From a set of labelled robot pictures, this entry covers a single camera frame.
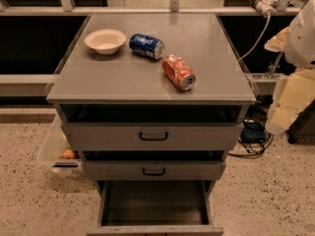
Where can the red coke can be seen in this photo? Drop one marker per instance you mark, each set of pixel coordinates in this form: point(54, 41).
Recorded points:
point(179, 73)

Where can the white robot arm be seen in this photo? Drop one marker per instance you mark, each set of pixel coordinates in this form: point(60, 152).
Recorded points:
point(300, 40)

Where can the clear plastic bin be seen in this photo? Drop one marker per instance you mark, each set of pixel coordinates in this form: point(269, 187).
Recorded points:
point(52, 149)

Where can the dark cabinet at right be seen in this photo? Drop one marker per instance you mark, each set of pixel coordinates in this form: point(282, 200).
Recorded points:
point(304, 125)

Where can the white power strip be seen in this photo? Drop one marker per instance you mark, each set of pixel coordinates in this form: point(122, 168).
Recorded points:
point(265, 7)

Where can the black top drawer handle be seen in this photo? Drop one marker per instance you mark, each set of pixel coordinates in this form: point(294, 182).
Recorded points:
point(151, 137)

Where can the grey top drawer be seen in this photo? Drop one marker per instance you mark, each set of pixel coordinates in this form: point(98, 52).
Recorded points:
point(125, 136)

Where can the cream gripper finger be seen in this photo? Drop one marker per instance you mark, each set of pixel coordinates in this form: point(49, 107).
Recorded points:
point(278, 42)
point(292, 95)

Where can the blue pepsi can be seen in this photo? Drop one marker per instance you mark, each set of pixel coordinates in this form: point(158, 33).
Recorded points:
point(146, 45)

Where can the orange fruit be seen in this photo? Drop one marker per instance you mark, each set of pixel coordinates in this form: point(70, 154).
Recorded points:
point(68, 153)

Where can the white bowl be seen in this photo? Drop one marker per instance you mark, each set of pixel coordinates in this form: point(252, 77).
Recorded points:
point(105, 41)

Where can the black drawer handle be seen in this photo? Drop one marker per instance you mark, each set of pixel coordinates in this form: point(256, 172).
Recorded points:
point(151, 137)
point(153, 172)

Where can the grey drawer cabinet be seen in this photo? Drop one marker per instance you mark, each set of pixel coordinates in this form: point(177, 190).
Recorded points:
point(127, 88)

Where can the black middle drawer handle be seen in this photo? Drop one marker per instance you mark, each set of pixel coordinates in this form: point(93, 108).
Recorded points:
point(153, 172)

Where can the grey open bottom drawer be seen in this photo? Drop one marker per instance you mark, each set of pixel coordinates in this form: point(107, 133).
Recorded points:
point(155, 208)

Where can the grey middle drawer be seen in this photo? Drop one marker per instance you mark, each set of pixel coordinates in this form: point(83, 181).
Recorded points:
point(132, 170)

